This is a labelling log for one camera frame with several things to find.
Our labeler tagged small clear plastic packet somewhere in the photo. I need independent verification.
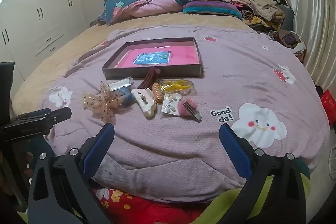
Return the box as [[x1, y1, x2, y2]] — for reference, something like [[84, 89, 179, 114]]
[[108, 77, 134, 90]]

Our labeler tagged red floral cloth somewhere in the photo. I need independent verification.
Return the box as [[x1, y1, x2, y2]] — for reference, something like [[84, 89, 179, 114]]
[[92, 187, 208, 224]]

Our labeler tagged yellow-green clothing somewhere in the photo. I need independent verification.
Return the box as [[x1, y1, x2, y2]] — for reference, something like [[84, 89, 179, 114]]
[[194, 161, 311, 224]]

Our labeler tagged white hair claw clip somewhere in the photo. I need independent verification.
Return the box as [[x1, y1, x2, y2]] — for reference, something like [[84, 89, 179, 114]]
[[131, 88, 157, 118]]

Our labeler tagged purple printed blanket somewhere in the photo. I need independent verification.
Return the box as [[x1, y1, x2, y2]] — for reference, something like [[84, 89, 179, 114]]
[[43, 25, 331, 203]]

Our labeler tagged person's left hand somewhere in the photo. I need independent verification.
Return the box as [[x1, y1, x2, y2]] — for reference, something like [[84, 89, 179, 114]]
[[23, 152, 34, 177]]

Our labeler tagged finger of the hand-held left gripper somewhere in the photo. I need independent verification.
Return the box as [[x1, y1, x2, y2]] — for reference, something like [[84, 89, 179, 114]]
[[16, 108, 51, 121], [39, 107, 72, 125]]

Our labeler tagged pink pompom hair clip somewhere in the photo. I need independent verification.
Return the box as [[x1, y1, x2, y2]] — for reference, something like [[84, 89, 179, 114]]
[[177, 98, 202, 123]]

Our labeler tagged maroon hair clip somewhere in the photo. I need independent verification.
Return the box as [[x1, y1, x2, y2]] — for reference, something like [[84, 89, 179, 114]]
[[139, 66, 160, 90]]

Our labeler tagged orange spiral hair tie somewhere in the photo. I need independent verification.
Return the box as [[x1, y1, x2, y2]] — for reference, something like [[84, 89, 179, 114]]
[[152, 82, 164, 104]]

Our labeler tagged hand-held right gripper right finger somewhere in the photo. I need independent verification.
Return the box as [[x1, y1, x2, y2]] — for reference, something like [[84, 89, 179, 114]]
[[218, 124, 307, 224]]

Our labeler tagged cream curtain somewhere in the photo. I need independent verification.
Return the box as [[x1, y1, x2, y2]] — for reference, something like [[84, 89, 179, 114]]
[[280, 0, 336, 88]]

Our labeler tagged blue packet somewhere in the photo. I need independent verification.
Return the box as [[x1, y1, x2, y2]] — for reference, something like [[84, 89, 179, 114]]
[[115, 86, 133, 106]]

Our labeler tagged red bag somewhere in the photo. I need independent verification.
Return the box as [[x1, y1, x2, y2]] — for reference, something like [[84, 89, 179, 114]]
[[320, 89, 336, 130]]

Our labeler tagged striped folded blanket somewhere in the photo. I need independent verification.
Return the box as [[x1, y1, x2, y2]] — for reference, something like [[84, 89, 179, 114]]
[[182, 0, 240, 21]]

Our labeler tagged pile of clothes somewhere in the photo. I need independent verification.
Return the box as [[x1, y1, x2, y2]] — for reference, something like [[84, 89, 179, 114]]
[[220, 0, 306, 56]]

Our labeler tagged shallow box with pink inside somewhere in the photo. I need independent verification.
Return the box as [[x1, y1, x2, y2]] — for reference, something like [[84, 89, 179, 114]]
[[102, 37, 204, 80]]

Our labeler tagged dark floral quilt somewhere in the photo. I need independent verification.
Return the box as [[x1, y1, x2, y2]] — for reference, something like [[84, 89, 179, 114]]
[[97, 0, 190, 26]]

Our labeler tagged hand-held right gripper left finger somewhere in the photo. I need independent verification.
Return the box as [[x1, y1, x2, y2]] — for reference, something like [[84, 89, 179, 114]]
[[27, 123, 116, 224]]

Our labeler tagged yellow accessory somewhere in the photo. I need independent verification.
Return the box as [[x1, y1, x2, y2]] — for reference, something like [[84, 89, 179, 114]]
[[157, 79, 195, 95]]

